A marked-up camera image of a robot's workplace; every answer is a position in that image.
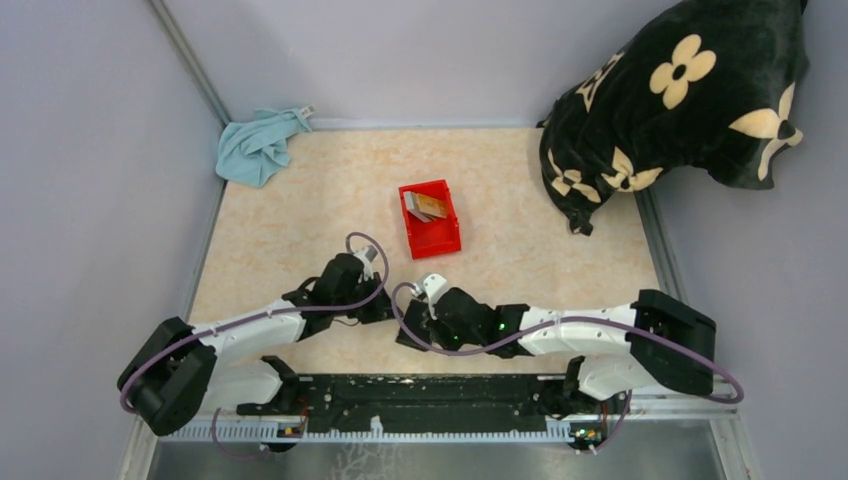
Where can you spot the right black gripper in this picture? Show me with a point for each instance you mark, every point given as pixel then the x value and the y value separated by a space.
pixel 437 333

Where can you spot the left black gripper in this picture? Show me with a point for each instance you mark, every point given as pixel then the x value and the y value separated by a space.
pixel 381 310

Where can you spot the red plastic bin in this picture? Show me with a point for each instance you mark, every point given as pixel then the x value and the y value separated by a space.
pixel 431 223

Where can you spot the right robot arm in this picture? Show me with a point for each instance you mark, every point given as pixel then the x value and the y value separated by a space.
pixel 655 340

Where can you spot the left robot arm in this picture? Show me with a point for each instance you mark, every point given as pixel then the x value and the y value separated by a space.
pixel 183 370

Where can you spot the stack of credit cards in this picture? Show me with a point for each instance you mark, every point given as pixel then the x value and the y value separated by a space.
pixel 423 207

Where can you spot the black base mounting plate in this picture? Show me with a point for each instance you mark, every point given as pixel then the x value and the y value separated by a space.
pixel 422 404

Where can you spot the light blue cloth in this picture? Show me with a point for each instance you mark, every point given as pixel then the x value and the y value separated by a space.
pixel 250 153

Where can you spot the black floral blanket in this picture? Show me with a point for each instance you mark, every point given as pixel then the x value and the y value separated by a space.
pixel 705 84

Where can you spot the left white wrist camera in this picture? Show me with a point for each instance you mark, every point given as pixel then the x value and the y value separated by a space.
pixel 367 255

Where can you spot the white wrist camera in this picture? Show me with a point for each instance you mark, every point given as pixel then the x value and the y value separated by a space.
pixel 430 288
pixel 367 255

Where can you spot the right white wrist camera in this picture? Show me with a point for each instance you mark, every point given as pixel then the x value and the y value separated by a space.
pixel 430 288

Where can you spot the aluminium front rail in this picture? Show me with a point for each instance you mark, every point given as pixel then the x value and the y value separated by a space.
pixel 227 426

